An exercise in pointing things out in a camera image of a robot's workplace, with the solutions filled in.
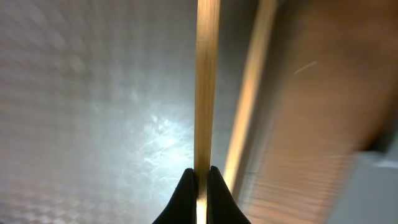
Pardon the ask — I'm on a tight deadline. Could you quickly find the brown serving tray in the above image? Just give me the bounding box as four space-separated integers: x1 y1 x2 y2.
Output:
0 0 299 224

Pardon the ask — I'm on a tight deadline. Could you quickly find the grey dishwasher rack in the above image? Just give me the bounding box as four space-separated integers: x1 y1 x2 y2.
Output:
326 124 397 224

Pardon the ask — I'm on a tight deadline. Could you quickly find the wooden chopstick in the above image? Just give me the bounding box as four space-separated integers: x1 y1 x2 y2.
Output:
194 0 220 224
223 0 279 194

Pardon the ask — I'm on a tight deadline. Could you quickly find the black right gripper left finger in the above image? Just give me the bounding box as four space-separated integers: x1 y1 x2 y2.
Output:
153 168 197 224

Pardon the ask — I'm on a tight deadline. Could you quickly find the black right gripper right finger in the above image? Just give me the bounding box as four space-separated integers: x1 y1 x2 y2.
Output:
206 166 251 224

